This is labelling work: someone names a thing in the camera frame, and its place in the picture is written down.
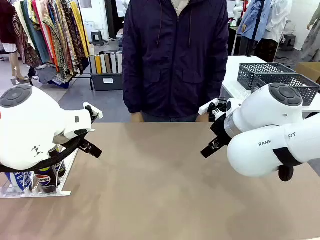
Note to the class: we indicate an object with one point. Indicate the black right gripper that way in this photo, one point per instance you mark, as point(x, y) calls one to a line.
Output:
point(221, 132)

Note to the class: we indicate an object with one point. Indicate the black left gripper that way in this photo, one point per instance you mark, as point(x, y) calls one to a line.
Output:
point(84, 144)

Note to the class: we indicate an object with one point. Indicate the black Pepsi can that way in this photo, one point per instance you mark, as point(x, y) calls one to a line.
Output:
point(61, 168)
point(46, 181)

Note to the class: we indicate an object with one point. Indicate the blue white drink can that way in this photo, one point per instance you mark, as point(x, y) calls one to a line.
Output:
point(18, 180)

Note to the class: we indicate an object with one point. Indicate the grey plastic lattice basket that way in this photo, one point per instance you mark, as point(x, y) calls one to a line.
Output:
point(308, 90)
point(246, 75)

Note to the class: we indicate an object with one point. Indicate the person's left forearm navy sleeve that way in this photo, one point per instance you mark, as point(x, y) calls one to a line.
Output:
point(215, 85)

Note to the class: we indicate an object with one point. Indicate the person's right forearm navy sleeve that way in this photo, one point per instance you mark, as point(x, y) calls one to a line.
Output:
point(132, 97)

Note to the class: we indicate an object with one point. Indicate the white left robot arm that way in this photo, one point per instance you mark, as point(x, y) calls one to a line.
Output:
point(25, 125)

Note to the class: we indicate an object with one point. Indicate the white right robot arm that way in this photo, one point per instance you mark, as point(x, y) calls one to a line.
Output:
point(255, 150)

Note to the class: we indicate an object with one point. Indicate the person's left hand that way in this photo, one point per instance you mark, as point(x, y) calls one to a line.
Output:
point(202, 118)

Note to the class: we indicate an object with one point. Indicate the person's right hand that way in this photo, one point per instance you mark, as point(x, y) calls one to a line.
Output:
point(137, 118)

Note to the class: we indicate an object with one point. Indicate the grey storage bin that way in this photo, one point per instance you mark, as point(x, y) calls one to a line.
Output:
point(107, 82)

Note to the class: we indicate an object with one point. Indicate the grey fabric roll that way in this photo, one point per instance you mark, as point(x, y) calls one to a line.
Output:
point(93, 65)

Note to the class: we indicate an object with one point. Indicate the yellow fabric roll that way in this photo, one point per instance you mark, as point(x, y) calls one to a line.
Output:
point(98, 65)

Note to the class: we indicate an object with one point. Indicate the white fabric roll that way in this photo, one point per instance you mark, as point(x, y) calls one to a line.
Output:
point(113, 62)
point(119, 62)
point(103, 63)

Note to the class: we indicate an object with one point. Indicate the brown fabric roll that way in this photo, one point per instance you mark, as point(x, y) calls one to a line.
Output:
point(108, 63)

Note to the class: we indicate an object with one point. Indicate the pile of folded fabrics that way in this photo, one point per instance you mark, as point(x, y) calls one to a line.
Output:
point(50, 75)

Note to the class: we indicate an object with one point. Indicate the white side table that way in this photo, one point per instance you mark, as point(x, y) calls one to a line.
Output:
point(240, 62)

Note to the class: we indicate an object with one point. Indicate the person in navy jacket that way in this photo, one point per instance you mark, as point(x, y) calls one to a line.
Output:
point(175, 62)

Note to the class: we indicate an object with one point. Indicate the dark patterned skirt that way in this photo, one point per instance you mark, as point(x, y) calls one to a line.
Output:
point(266, 50)

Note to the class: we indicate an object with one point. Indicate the grey plastic stool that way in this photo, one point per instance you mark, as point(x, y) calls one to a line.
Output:
point(290, 38)
point(97, 35)

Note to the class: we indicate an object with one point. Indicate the rack of colourful clothes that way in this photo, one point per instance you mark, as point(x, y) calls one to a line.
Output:
point(57, 32)

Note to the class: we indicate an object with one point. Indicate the brown cardboard box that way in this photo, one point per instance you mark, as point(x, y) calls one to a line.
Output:
point(308, 70)

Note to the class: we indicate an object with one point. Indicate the black stand pole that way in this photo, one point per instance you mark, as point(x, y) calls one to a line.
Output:
point(257, 21)

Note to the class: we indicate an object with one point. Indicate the white bare mannequin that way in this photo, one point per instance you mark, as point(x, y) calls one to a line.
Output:
point(238, 8)

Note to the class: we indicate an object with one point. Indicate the white shirt on mannequin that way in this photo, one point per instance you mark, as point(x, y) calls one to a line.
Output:
point(278, 22)

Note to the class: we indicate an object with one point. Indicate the mannequin in grey dress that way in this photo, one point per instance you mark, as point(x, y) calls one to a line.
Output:
point(311, 42)

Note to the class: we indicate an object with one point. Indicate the mannequin with dark red garment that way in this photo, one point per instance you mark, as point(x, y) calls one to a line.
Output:
point(7, 22)

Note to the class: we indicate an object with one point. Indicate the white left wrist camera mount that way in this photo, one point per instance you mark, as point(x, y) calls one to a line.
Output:
point(96, 113)

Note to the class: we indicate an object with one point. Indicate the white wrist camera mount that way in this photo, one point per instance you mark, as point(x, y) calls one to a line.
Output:
point(96, 113)
point(206, 107)

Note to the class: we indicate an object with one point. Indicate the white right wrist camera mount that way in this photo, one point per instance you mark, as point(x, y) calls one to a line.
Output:
point(206, 107)

